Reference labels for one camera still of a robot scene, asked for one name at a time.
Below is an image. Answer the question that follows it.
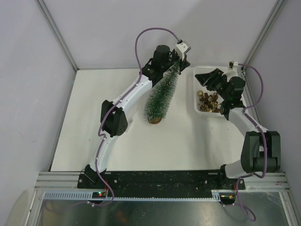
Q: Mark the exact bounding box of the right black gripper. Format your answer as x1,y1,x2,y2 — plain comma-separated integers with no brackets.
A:
195,68,230,101

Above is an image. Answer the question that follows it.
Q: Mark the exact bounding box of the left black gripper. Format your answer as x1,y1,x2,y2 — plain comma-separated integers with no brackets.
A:
161,50,190,75

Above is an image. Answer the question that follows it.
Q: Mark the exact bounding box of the white plastic basket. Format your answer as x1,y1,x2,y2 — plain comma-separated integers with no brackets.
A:
193,65,243,118

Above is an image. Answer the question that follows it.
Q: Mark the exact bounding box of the small green christmas tree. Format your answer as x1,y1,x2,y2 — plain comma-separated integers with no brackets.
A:
143,60,180,125

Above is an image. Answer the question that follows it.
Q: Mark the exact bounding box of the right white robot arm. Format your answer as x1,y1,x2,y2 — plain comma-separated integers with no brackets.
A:
194,68,281,189

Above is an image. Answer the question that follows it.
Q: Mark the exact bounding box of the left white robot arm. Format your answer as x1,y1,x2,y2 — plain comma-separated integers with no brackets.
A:
84,41,191,188

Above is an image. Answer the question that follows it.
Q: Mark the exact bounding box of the small gold bauble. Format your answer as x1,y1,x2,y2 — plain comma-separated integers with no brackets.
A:
197,90,203,97

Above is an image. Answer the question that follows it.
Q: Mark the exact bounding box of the pile of gold brown ornaments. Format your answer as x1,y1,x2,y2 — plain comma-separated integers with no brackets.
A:
198,92,221,113

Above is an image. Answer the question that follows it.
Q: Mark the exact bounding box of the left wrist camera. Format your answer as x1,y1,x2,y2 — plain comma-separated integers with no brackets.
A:
174,40,191,61

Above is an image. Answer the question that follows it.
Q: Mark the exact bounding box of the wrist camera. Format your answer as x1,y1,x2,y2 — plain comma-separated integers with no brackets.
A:
174,40,191,61
225,61,239,77

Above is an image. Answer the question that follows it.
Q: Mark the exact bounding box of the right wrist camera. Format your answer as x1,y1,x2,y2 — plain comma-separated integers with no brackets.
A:
225,61,239,77

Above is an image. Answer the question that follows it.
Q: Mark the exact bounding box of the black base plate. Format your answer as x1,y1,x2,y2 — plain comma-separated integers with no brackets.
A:
77,169,246,199

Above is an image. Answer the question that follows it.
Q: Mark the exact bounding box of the grey slotted cable duct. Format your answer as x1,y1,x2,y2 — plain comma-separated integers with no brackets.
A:
43,190,222,201

